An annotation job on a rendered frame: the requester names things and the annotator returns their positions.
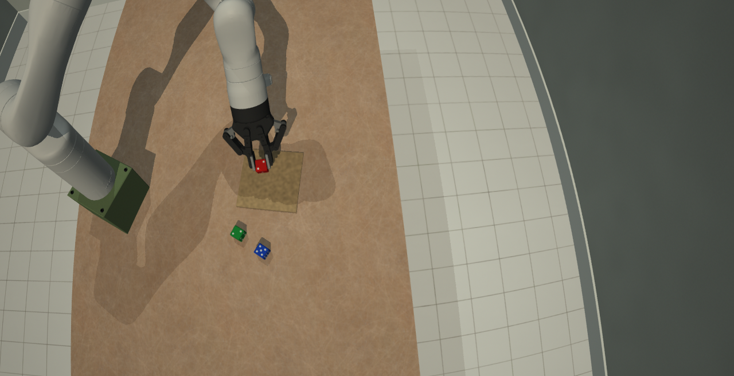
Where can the red die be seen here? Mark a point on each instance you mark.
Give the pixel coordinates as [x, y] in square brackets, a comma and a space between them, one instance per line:
[261, 166]

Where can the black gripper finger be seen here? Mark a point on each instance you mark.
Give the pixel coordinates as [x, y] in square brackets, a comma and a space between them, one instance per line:
[280, 128]
[229, 137]

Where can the blue die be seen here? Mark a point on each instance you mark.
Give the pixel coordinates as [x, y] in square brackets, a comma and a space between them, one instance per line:
[262, 251]

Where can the olive-tan square mat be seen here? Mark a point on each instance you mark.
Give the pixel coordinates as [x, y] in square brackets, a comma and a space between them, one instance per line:
[275, 190]

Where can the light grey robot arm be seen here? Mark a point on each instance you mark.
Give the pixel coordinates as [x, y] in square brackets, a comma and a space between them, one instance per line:
[28, 107]

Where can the green die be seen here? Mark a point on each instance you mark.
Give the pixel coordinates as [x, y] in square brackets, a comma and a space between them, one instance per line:
[238, 233]

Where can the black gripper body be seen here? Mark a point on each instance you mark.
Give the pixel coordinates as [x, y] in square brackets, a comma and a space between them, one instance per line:
[252, 117]

